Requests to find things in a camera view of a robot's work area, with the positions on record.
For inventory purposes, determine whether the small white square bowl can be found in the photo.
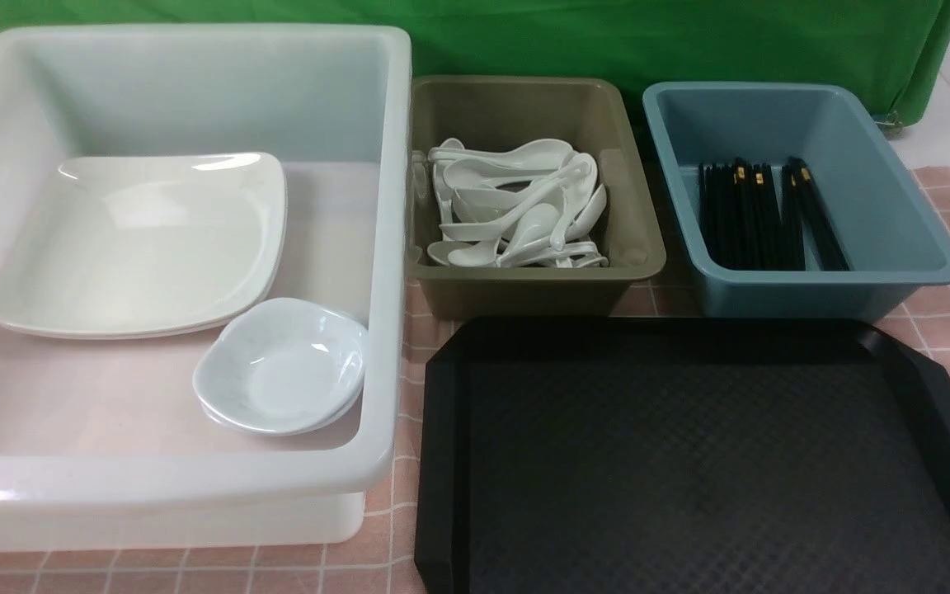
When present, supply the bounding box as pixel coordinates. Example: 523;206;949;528
192;298;367;392

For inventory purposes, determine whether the large white square plate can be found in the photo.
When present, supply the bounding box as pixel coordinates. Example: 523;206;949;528
0;152;288;335

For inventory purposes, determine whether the white square plate in tub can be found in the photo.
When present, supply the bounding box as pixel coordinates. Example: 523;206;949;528
0;247;283;341

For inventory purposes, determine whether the pile of white spoons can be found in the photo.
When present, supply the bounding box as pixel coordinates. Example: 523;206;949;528
416;138;609;268

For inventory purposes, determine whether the black plastic serving tray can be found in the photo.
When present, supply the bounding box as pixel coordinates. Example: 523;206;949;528
414;317;950;593

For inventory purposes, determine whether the olive green plastic bin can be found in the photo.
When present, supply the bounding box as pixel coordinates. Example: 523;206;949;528
406;76;667;321

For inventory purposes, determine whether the small white bowl in tub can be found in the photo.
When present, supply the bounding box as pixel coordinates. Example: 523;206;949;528
193;377;361;436

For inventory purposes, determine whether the bundle of black chopsticks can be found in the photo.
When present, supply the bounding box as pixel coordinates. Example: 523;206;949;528
697;157;852;271

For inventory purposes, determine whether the large white plastic tub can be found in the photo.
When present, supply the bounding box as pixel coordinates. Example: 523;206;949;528
0;24;412;554

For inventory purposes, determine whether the teal blue plastic bin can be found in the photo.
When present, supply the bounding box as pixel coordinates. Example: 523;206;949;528
643;82;950;321

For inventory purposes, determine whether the green backdrop cloth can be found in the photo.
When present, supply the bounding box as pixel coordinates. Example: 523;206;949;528
0;1;950;125

